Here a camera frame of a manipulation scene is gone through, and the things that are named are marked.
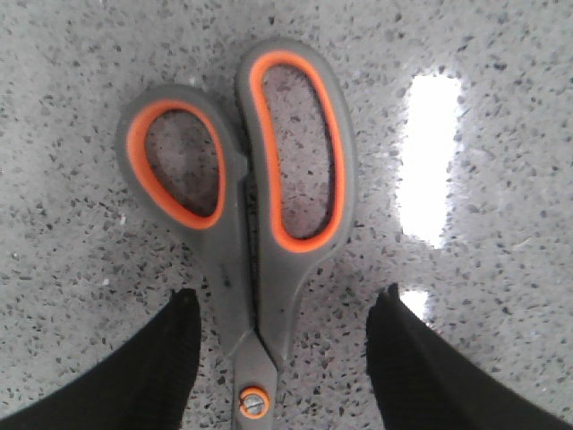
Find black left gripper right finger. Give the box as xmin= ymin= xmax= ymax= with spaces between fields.
xmin=366 ymin=284 xmax=570 ymax=429

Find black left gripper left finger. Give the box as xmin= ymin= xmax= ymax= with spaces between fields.
xmin=1 ymin=288 xmax=201 ymax=429

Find grey orange handled scissors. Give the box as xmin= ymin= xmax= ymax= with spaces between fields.
xmin=115 ymin=38 xmax=357 ymax=429

